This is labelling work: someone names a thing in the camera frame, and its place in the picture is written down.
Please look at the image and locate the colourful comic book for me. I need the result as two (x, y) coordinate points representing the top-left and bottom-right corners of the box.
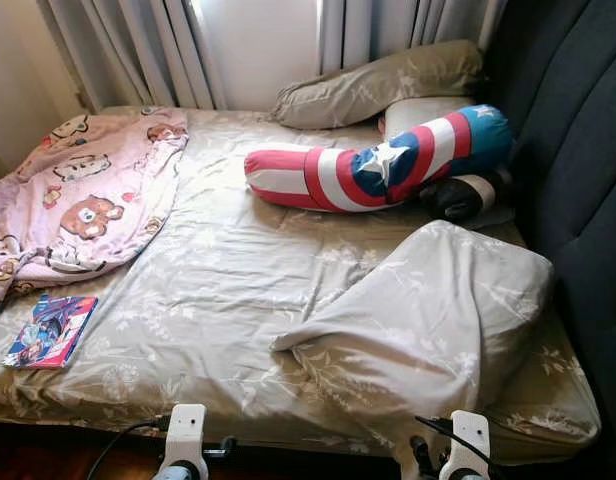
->
(2, 294), (99, 370)

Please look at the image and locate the pink bear print blanket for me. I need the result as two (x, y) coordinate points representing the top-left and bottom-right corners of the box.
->
(0, 108), (189, 321)

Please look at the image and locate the grey floral duvet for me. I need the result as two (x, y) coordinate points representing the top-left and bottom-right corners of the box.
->
(271, 220), (555, 451)

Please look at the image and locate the bed with grey floral sheet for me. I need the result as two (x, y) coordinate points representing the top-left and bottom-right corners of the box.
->
(0, 105), (601, 466)

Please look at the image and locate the dark brown plush toy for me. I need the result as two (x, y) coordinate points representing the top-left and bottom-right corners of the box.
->
(420, 172), (514, 226)

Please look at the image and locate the red white blue star bolster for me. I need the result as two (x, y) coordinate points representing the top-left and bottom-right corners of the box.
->
(244, 104), (514, 213)

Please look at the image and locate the dark blue padded headboard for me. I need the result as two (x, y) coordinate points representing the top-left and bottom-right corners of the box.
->
(483, 0), (616, 480)

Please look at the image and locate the plain white pillow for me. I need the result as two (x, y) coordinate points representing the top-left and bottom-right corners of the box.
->
(381, 96), (479, 143)

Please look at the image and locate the grey floral pillow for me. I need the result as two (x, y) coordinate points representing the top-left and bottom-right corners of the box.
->
(271, 40), (486, 131)

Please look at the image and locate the bright white window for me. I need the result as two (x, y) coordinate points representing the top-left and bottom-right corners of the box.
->
(193, 0), (324, 111)

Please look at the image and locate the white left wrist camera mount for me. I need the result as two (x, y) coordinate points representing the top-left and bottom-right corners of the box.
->
(164, 403), (208, 479)

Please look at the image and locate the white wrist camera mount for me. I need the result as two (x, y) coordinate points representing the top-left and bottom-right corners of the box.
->
(164, 403), (208, 479)
(443, 410), (492, 480)

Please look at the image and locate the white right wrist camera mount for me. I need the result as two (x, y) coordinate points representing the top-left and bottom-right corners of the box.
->
(443, 410), (492, 480)

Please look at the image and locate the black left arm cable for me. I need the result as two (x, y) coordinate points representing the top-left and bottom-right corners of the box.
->
(85, 418), (171, 480)

